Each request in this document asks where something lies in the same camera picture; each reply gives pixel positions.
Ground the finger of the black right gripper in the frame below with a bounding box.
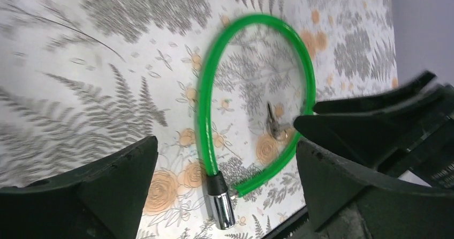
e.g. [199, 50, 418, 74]
[313, 71, 436, 114]
[293, 85, 453, 177]

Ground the green cable lock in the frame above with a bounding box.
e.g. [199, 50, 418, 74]
[196, 14, 316, 230]

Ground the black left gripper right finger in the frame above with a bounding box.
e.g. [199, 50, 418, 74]
[296, 139, 453, 238]

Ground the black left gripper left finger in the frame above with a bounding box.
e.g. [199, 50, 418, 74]
[1, 136, 158, 238]

